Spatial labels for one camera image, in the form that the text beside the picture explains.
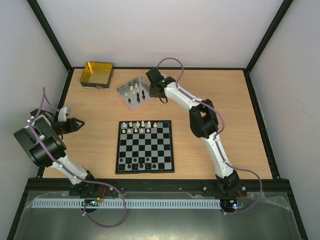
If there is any purple cable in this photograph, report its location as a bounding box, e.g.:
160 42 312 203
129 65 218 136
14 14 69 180
156 57 263 216
28 87 128 228

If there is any black and silver chessboard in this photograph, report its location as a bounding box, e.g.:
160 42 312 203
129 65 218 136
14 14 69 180
115 120 175 175

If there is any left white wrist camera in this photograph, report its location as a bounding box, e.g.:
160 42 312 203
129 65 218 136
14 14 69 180
57 106 71 122

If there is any pink tin with chess pieces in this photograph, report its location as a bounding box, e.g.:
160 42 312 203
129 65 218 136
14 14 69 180
116 76 155 112

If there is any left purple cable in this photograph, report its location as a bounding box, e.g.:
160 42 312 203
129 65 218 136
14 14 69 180
28 87 128 228

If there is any black cage frame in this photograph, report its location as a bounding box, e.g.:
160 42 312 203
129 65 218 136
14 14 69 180
4 0 310 240

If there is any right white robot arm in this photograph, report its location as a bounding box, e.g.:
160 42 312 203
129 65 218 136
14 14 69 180
146 67 240 196

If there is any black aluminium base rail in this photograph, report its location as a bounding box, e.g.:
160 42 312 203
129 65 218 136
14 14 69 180
27 177 291 197

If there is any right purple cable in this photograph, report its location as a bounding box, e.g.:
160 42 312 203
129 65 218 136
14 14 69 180
156 57 263 216

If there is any gold open tin lid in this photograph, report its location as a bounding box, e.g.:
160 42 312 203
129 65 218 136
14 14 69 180
79 61 114 90

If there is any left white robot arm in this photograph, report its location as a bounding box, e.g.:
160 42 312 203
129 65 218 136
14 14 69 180
13 108 99 196

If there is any white slotted cable duct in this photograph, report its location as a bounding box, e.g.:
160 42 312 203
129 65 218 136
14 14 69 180
31 198 221 209

